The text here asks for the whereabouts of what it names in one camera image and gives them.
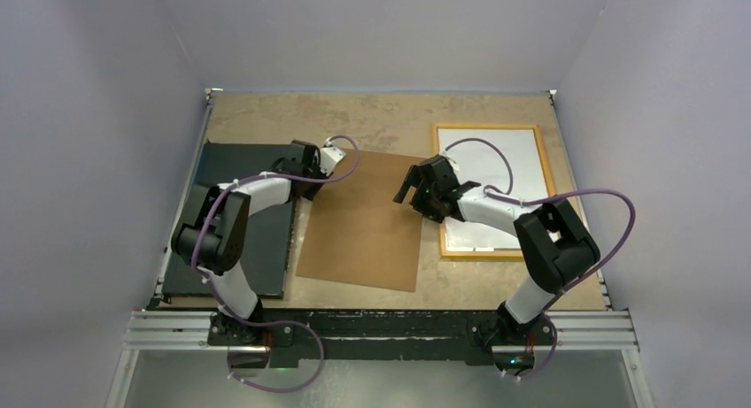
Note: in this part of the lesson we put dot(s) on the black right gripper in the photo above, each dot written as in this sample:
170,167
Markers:
414,178

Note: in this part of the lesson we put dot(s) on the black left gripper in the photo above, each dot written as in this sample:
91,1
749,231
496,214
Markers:
310,195

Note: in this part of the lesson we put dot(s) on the brown backing board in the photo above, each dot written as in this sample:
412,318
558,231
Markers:
356,234

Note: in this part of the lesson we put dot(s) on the yellow wooden picture frame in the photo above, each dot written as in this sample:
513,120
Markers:
510,157

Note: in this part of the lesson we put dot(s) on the building and sky photo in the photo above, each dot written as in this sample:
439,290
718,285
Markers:
510,158

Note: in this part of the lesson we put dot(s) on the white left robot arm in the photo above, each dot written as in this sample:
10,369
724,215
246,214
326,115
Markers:
209,235

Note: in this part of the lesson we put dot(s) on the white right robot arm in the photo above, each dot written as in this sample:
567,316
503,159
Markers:
556,246

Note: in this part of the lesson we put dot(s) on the black flat box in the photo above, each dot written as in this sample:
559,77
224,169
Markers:
268,238

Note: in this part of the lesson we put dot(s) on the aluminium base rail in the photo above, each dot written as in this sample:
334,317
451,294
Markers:
471,337

